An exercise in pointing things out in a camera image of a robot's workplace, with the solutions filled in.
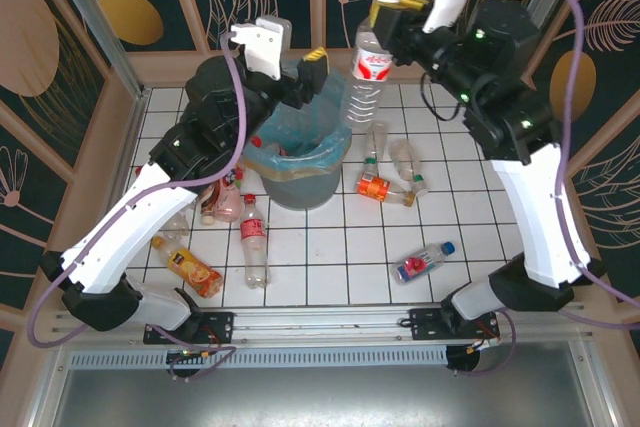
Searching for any clear bottle red white label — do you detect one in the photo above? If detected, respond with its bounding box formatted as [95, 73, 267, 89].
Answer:
[341, 0, 401, 131]

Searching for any slim clear bottle green cap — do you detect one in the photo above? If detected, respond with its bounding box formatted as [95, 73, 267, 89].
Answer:
[363, 120, 390, 179]

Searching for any brown label drink bottle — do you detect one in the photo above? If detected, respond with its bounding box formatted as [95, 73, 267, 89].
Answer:
[198, 180, 221, 227]

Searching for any clear bottle orange label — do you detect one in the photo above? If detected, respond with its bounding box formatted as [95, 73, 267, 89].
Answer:
[354, 171, 417, 209]

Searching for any wide clear bottle green cap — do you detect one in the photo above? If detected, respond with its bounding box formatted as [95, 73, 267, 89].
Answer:
[388, 139, 431, 198]

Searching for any small clear plastic bottle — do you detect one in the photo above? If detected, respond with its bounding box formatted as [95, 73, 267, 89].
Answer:
[162, 209, 192, 240]

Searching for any cola bottle red label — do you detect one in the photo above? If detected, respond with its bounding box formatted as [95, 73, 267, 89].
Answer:
[239, 193, 271, 290]

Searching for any orange juice bottle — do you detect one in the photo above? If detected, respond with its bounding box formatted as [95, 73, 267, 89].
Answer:
[151, 235, 224, 298]

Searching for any blue cap bottle pink label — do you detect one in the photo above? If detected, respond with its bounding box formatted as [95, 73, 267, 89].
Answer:
[389, 240, 457, 287]

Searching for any grey plastic bin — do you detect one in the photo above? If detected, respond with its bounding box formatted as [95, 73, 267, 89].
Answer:
[257, 161, 346, 212]

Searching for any clear bottle red cap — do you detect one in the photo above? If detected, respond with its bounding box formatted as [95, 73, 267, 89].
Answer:
[248, 134, 294, 158]

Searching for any pink drink bottle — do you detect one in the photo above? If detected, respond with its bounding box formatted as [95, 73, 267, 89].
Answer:
[213, 166, 245, 224]

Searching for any grey metal front panel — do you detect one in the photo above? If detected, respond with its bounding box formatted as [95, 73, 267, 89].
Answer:
[29, 341, 626, 427]

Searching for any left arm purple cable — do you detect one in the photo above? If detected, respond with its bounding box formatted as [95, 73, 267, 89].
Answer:
[27, 31, 249, 348]

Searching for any thin black cable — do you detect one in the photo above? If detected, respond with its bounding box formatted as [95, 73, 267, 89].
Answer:
[418, 70, 466, 122]

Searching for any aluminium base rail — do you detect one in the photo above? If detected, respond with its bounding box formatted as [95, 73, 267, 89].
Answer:
[49, 304, 589, 348]

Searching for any grey slotted cable duct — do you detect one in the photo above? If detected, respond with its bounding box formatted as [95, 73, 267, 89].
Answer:
[67, 346, 449, 368]

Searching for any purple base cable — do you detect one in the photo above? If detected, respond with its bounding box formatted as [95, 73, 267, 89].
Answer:
[166, 344, 242, 382]
[449, 309, 517, 378]

